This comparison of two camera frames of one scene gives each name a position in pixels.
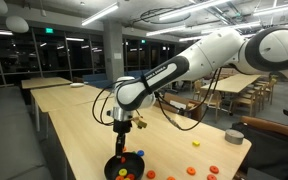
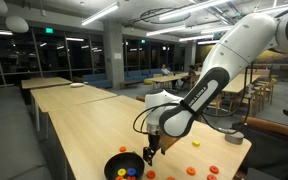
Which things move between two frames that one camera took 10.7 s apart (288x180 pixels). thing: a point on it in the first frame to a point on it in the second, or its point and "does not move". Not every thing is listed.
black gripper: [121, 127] to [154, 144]
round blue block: [140, 153] to [131, 171]
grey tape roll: [234, 137] does not move
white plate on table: [77, 84] does not move
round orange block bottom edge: [171, 178] does not move
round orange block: [151, 174] does not move
